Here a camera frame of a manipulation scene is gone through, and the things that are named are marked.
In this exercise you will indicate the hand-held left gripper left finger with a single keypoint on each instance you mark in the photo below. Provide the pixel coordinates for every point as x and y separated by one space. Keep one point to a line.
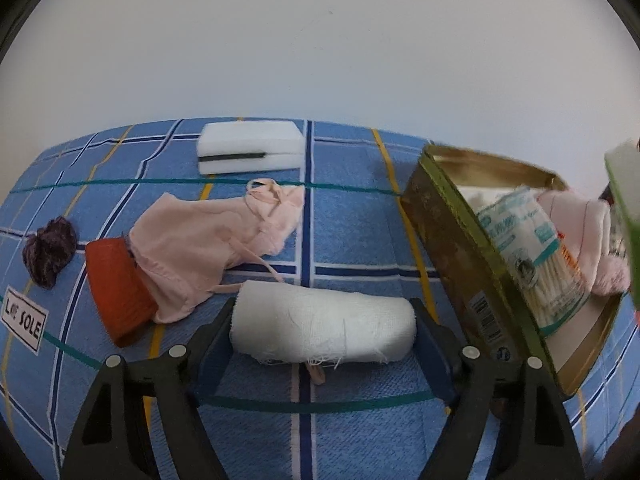
212 360

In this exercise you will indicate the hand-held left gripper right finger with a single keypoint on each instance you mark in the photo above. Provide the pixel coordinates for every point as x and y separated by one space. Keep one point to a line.
437 360

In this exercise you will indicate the green tissue pack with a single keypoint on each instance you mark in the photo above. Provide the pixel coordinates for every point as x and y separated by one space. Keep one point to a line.
627 200

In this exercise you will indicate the pink fluffy puff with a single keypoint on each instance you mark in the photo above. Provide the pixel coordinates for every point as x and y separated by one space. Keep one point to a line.
612 275

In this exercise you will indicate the orange-red knitted band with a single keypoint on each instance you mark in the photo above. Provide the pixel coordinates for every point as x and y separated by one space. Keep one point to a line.
120 290

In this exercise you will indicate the white paper liner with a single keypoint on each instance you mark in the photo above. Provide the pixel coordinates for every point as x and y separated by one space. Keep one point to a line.
580 340

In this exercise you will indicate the white sponge with black strip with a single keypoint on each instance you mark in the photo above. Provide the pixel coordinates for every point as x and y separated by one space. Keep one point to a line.
250 135

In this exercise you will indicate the white printed sheet label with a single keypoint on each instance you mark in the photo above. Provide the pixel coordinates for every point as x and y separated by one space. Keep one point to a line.
25 317

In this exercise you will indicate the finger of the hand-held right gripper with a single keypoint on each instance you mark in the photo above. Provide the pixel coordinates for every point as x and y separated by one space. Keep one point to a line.
607 196

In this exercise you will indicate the pale pink fabric garment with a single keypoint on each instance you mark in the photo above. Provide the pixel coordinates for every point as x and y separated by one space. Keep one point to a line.
200 235

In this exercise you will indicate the purple scrunchie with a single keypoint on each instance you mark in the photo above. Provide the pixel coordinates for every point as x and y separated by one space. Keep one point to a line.
50 252

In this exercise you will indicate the cotton swab pack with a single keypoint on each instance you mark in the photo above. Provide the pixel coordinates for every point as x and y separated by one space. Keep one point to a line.
530 260

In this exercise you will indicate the blue plaid bedsheet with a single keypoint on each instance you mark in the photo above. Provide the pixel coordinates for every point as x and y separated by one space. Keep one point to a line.
350 240

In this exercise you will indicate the white gauze roll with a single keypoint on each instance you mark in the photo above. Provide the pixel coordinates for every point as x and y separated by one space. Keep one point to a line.
320 320

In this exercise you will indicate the gold tin box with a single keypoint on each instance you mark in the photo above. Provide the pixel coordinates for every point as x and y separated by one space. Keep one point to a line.
450 240

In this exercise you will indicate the white cloth with pink trim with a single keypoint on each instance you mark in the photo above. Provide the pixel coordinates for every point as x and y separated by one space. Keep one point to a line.
575 220

